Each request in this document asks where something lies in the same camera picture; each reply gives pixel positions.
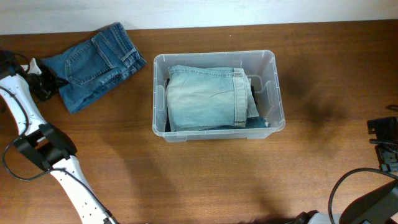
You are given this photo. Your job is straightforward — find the dark blue jeans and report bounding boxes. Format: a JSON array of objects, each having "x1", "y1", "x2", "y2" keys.
[{"x1": 42, "y1": 22, "x2": 146, "y2": 114}]

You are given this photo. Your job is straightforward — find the blue garment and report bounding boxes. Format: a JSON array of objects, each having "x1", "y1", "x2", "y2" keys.
[{"x1": 208, "y1": 116, "x2": 271, "y2": 130}]

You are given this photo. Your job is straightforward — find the dark navy garment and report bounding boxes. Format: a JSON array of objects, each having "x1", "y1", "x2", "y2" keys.
[{"x1": 251, "y1": 85, "x2": 257, "y2": 105}]

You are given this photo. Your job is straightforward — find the light blue jeans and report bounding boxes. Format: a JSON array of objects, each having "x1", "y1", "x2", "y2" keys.
[{"x1": 166, "y1": 65, "x2": 260, "y2": 132}]

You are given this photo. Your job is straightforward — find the black garment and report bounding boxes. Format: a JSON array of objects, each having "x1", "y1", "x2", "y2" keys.
[{"x1": 165, "y1": 78, "x2": 171, "y2": 132}]

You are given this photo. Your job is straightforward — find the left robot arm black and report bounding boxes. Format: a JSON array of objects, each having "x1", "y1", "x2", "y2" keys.
[{"x1": 1, "y1": 50, "x2": 118, "y2": 224}]

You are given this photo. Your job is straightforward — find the clear plastic storage bin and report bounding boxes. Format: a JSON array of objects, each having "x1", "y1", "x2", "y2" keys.
[{"x1": 152, "y1": 50, "x2": 285, "y2": 142}]

